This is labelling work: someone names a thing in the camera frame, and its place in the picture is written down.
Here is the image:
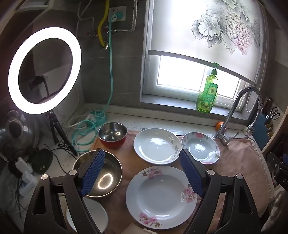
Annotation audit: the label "round ring light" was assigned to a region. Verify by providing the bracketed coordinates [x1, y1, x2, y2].
[8, 27, 82, 114]

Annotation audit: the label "large pink floral plate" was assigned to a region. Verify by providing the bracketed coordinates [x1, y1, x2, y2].
[125, 166, 198, 230]

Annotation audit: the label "yellow hose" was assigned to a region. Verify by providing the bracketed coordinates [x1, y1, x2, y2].
[98, 0, 111, 49]

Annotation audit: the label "black cable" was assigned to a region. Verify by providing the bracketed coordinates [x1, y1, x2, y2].
[2, 141, 77, 216]

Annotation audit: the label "white branch print plate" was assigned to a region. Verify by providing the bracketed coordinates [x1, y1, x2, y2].
[133, 128, 182, 164]

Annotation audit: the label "stainless steel pot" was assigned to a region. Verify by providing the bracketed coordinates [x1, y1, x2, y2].
[0, 110, 42, 162]

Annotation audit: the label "black oval device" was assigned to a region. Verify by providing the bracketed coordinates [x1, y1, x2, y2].
[30, 148, 53, 175]

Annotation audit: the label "small pink floral plate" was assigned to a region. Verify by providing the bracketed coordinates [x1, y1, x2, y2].
[181, 132, 220, 165]

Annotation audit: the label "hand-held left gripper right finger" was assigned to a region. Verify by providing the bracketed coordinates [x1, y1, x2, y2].
[179, 148, 261, 234]

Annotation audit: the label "pink towel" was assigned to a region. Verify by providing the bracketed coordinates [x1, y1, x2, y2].
[91, 129, 274, 234]

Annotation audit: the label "window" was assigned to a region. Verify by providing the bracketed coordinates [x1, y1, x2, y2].
[141, 54, 248, 113]

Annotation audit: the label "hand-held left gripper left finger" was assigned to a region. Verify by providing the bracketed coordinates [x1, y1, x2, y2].
[24, 148, 106, 234]

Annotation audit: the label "white wall socket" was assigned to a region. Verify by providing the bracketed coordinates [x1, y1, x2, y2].
[109, 6, 127, 22]

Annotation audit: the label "red steel bowl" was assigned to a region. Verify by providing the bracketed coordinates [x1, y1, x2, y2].
[98, 122, 128, 149]

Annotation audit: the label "blue knife holder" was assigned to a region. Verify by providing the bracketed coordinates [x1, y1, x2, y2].
[254, 112, 274, 151]

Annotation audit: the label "large steel bowl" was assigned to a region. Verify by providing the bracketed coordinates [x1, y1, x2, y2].
[72, 150, 123, 198]

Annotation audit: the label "chrome faucet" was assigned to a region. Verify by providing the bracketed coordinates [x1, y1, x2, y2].
[213, 87, 264, 146]

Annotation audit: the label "round teal power strip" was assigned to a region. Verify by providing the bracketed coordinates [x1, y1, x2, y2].
[90, 110, 107, 124]

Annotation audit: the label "green dish soap bottle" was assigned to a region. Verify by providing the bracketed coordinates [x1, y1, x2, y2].
[196, 62, 219, 113]

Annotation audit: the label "person's right hand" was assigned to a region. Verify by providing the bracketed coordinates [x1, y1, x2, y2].
[262, 191, 288, 232]

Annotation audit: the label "teal cable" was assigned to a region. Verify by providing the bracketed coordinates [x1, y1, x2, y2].
[72, 15, 117, 156]

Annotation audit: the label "white bowl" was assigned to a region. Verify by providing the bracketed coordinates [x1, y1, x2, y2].
[66, 197, 108, 234]

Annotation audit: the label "black scissors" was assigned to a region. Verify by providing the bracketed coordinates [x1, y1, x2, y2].
[265, 107, 280, 120]

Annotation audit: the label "white cable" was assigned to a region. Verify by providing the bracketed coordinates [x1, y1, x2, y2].
[63, 85, 96, 129]

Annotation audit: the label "grape print roller blind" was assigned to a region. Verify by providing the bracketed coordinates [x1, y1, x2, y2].
[146, 0, 268, 85]

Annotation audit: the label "flexible metal pipe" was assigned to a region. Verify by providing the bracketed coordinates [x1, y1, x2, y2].
[76, 0, 138, 33]

